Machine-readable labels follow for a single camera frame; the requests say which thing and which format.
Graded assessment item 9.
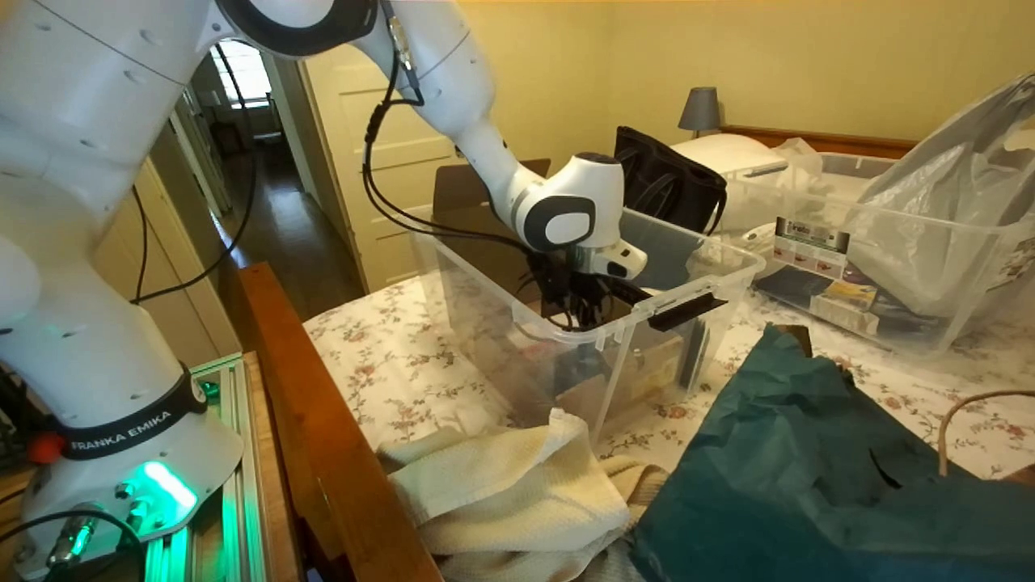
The black tote bag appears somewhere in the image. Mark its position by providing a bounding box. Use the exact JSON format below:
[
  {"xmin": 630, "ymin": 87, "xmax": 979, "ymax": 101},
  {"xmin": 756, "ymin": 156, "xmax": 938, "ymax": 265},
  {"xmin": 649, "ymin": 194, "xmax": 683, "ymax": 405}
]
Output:
[{"xmin": 615, "ymin": 125, "xmax": 729, "ymax": 232}]

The white pillow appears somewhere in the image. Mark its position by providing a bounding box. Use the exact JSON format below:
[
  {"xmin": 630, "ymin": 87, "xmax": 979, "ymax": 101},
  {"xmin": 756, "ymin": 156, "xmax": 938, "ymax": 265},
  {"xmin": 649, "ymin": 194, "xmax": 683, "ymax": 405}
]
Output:
[{"xmin": 677, "ymin": 131, "xmax": 788, "ymax": 179}]

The teal fabric bag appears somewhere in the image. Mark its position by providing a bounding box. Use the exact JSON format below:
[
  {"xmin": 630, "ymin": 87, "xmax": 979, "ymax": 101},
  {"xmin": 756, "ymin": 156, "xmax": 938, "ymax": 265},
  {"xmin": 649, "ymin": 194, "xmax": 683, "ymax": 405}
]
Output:
[{"xmin": 630, "ymin": 327, "xmax": 1035, "ymax": 582}]

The wooden headboard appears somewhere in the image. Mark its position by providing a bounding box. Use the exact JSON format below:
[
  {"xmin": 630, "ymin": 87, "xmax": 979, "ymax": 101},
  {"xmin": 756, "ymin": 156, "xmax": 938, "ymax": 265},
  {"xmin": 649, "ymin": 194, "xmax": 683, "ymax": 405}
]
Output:
[{"xmin": 726, "ymin": 125, "xmax": 915, "ymax": 157}]

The clear plastic bag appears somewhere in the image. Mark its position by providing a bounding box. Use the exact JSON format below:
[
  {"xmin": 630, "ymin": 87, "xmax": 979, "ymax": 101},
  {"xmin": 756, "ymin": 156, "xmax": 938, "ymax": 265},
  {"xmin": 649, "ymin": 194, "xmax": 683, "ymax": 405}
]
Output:
[{"xmin": 849, "ymin": 78, "xmax": 1035, "ymax": 316}]

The white panel door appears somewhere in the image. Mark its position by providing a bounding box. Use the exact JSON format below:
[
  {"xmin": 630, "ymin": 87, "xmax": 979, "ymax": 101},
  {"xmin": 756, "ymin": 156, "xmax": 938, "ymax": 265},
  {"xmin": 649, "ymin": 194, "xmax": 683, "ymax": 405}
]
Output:
[{"xmin": 303, "ymin": 46, "xmax": 455, "ymax": 292}]

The cream towel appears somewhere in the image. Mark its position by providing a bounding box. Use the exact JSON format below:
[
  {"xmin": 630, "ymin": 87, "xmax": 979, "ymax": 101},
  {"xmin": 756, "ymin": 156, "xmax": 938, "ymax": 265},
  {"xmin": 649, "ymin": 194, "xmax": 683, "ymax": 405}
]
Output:
[{"xmin": 381, "ymin": 407, "xmax": 667, "ymax": 582}]

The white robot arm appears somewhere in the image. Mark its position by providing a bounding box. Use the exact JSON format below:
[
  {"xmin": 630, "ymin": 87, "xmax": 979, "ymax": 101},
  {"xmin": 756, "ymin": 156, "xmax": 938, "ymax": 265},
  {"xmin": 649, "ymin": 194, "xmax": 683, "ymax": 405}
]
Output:
[{"xmin": 0, "ymin": 0, "xmax": 646, "ymax": 582}]

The wooden bed footboard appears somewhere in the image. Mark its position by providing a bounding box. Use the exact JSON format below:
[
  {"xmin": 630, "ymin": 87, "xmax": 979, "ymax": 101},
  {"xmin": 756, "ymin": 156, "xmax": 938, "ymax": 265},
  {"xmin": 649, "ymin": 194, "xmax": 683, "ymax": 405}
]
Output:
[{"xmin": 231, "ymin": 261, "xmax": 439, "ymax": 582}]

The grey lamp shade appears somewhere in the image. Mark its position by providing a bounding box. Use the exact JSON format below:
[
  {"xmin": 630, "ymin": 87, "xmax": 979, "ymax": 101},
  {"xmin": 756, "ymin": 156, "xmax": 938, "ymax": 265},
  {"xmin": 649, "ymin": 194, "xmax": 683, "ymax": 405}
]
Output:
[{"xmin": 681, "ymin": 87, "xmax": 722, "ymax": 136}]

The clear plastic storage box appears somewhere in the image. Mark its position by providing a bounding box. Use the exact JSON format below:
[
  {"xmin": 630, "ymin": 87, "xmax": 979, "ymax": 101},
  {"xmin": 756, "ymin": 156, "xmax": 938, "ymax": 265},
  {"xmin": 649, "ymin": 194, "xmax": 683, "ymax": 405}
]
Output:
[{"xmin": 399, "ymin": 179, "xmax": 771, "ymax": 443}]

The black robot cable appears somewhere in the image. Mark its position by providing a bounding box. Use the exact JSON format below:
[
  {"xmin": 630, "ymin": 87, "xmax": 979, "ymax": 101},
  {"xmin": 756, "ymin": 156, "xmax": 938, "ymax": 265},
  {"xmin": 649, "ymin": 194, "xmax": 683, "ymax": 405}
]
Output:
[{"xmin": 126, "ymin": 29, "xmax": 543, "ymax": 309}]

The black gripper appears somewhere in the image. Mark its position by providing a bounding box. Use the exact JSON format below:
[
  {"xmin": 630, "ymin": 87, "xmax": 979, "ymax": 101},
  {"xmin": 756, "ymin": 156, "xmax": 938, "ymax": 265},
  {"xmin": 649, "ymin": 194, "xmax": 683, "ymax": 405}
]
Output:
[{"xmin": 530, "ymin": 254, "xmax": 621, "ymax": 329}]

